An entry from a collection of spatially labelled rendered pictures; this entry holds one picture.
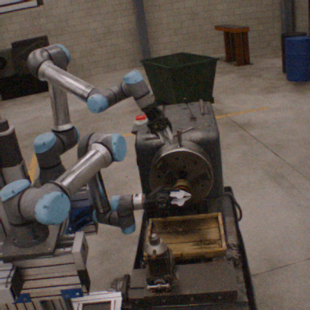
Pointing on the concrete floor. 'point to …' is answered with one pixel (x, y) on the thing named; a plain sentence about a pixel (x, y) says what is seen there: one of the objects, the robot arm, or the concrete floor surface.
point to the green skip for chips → (181, 77)
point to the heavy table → (236, 43)
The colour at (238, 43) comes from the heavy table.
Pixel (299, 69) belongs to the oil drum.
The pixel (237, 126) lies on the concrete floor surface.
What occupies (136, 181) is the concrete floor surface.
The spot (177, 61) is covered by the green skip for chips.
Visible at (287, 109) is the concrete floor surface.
